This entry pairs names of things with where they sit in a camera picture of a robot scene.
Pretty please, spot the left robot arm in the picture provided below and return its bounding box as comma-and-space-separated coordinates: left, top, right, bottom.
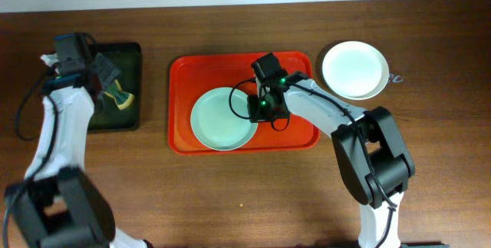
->
2, 32, 151, 248

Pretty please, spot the yellow green sponge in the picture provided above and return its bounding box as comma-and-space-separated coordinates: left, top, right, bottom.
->
104, 79, 135, 111

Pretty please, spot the light blue plate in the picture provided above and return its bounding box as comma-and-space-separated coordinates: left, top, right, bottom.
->
338, 88, 384, 101

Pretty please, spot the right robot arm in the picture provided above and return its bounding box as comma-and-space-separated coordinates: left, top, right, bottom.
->
248, 53, 415, 247

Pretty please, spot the white plate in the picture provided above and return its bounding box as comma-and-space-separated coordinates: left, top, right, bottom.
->
321, 41, 389, 96

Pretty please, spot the light green plate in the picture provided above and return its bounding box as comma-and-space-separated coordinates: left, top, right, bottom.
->
190, 87, 258, 151

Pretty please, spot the black rectangular water tray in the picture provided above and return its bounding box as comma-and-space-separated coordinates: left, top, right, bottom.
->
88, 42, 143, 133

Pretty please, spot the red plastic tray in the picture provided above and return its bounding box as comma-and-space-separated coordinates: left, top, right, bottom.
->
168, 52, 320, 156

